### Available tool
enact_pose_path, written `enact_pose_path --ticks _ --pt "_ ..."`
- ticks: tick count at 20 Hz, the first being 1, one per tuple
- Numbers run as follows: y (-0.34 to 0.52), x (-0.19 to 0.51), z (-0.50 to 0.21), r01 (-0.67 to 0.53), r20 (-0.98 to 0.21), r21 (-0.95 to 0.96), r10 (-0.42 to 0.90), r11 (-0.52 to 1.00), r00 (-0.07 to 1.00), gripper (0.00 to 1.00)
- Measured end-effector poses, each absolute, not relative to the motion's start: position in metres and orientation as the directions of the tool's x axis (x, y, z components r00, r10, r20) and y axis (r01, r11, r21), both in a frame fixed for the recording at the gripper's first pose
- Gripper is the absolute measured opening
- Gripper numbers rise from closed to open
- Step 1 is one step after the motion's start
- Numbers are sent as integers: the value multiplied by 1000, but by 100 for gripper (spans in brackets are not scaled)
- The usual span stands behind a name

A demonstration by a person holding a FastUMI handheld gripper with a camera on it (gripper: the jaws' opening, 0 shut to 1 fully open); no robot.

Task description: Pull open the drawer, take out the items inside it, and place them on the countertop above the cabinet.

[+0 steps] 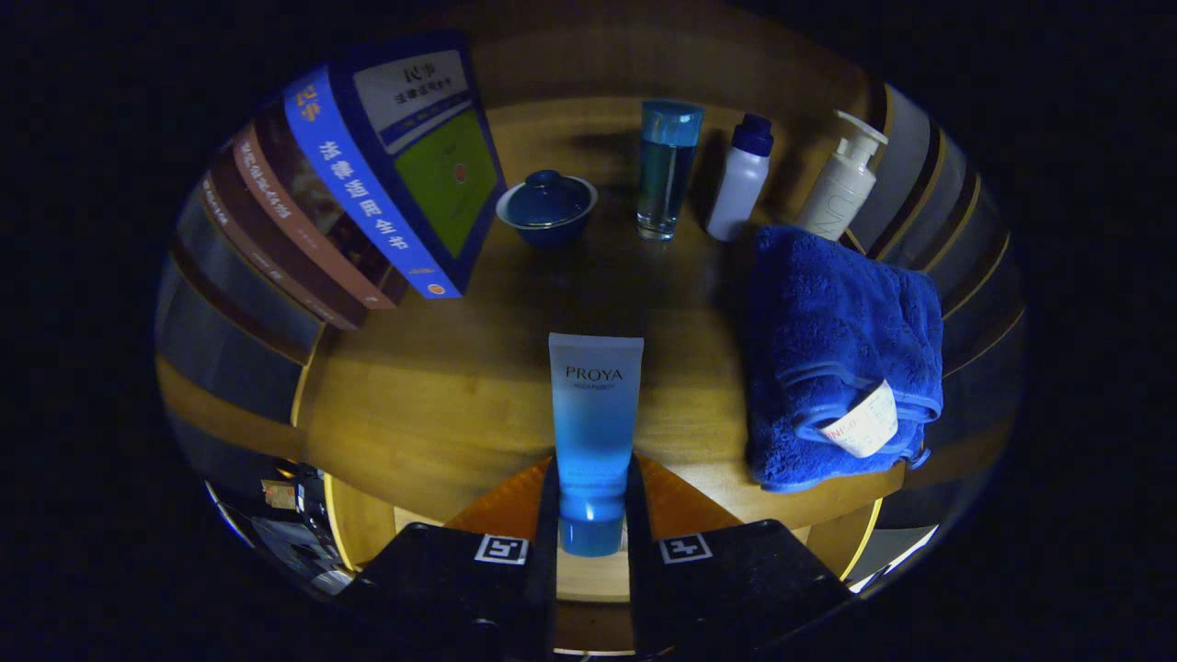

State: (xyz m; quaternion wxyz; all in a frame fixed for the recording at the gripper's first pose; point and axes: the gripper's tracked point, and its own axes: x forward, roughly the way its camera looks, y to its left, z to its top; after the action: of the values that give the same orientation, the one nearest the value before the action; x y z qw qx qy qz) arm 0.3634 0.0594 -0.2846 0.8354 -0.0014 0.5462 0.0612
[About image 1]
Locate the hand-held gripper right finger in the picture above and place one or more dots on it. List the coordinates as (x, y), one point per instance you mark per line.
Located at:
(639, 598)

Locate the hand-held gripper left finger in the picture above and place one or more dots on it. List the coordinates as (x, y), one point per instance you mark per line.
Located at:
(544, 598)

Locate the blue cosmetic tube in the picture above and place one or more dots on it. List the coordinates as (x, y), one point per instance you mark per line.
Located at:
(596, 414)

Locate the wooden countertop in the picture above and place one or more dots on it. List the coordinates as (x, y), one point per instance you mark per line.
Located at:
(441, 395)

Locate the wooden cabinet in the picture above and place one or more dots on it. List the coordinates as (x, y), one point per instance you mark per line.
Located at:
(588, 64)

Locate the black electronic box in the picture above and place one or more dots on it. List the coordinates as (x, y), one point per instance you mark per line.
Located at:
(299, 547)

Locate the blue folded towel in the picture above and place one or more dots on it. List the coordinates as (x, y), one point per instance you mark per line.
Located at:
(828, 331)

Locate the blue lidded teacup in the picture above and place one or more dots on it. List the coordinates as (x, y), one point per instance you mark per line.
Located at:
(547, 207)

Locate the white bottle blue cap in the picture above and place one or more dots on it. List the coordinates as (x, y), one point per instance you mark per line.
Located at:
(738, 188)

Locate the teal clear bottle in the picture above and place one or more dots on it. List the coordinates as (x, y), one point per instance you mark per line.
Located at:
(667, 175)

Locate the dark brown book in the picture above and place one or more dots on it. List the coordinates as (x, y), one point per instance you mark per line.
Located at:
(276, 253)

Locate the reddish brown book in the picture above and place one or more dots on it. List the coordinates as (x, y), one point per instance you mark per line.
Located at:
(308, 221)

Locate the blue book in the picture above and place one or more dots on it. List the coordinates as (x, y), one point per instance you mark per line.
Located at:
(368, 184)

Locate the white pump bottle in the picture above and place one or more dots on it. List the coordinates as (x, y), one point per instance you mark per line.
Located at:
(839, 193)

